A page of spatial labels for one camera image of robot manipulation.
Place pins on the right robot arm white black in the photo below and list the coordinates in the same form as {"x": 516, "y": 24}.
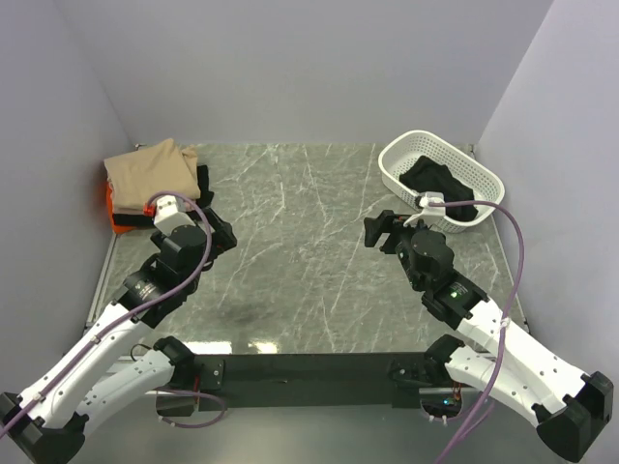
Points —
{"x": 568, "y": 407}

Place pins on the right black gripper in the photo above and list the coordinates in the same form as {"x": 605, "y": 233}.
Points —
{"x": 388, "y": 222}

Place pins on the folded orange t-shirt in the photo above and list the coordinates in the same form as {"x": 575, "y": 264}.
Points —
{"x": 124, "y": 221}

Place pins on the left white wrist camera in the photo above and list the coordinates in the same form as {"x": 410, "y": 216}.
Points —
{"x": 168, "y": 213}

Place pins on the aluminium rail frame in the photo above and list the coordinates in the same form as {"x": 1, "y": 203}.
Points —
{"x": 98, "y": 297}

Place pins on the folded black t-shirt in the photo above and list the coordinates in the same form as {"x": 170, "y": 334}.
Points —
{"x": 206, "y": 195}

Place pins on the black t-shirt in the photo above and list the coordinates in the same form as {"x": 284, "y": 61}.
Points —
{"x": 206, "y": 195}
{"x": 426, "y": 175}

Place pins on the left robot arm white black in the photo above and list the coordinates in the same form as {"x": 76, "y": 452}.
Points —
{"x": 50, "y": 420}

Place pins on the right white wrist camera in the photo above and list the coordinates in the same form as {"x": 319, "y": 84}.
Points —
{"x": 431, "y": 209}

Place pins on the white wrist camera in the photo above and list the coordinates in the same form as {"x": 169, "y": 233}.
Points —
{"x": 168, "y": 213}
{"x": 431, "y": 209}

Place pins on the folded beige t-shirt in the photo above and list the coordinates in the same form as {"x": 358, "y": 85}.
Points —
{"x": 136, "y": 176}

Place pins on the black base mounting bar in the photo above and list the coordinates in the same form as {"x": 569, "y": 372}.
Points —
{"x": 312, "y": 380}

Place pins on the white perforated plastic basket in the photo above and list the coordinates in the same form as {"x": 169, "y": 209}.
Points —
{"x": 400, "y": 155}

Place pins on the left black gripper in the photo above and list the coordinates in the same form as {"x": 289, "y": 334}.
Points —
{"x": 221, "y": 239}

